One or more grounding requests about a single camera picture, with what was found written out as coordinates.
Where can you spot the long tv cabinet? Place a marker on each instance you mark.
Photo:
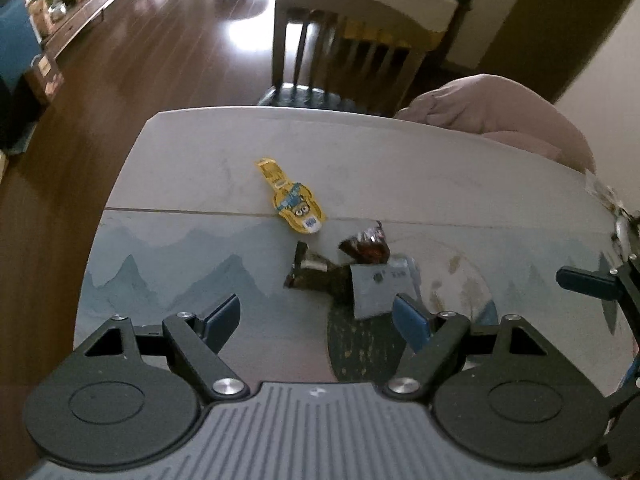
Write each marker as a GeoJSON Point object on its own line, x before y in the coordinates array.
{"type": "Point", "coordinates": [95, 0]}

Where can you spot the grey snack pouch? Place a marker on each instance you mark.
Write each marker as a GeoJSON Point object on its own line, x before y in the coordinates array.
{"type": "Point", "coordinates": [376, 286]}

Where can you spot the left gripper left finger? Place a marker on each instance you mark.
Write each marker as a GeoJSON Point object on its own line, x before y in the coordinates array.
{"type": "Point", "coordinates": [193, 343]}

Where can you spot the dark brown candy wrapper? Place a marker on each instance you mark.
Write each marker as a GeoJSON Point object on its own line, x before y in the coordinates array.
{"type": "Point", "coordinates": [368, 246]}

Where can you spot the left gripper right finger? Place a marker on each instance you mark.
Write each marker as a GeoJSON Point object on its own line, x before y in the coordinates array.
{"type": "Point", "coordinates": [437, 341]}

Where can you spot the dark wooden chair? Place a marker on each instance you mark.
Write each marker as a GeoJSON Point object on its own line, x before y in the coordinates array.
{"type": "Point", "coordinates": [354, 56]}

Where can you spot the desk lamp base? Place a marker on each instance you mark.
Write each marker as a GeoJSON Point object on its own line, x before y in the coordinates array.
{"type": "Point", "coordinates": [621, 237]}

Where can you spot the blue box on floor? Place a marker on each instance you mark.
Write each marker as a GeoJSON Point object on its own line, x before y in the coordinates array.
{"type": "Point", "coordinates": [18, 42]}

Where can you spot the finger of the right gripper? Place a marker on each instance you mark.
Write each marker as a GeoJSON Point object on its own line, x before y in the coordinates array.
{"type": "Point", "coordinates": [595, 284]}

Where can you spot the yellow minion snack packet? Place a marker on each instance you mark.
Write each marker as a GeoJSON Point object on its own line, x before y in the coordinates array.
{"type": "Point", "coordinates": [292, 201]}

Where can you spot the black snack packet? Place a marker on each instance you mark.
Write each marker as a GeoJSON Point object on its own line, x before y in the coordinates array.
{"type": "Point", "coordinates": [312, 271]}

